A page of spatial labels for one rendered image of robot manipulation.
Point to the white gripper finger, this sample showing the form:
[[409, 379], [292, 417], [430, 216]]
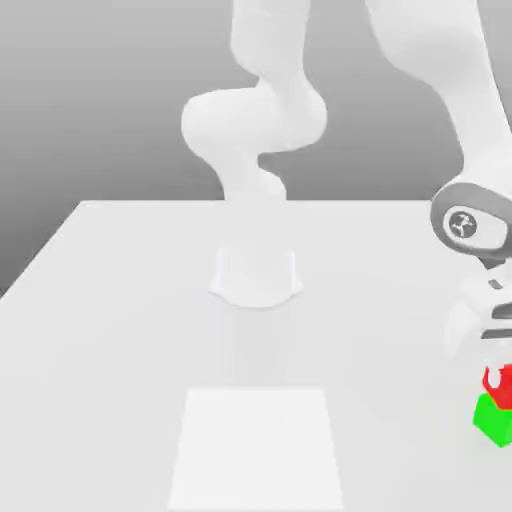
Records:
[[495, 376]]

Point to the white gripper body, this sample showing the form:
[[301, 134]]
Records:
[[496, 350]]

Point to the small red cube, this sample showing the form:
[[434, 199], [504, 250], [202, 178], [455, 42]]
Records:
[[506, 394]]

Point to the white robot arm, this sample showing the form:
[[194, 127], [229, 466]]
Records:
[[256, 120]]

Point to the small green cube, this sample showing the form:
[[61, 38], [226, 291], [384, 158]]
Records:
[[490, 420]]

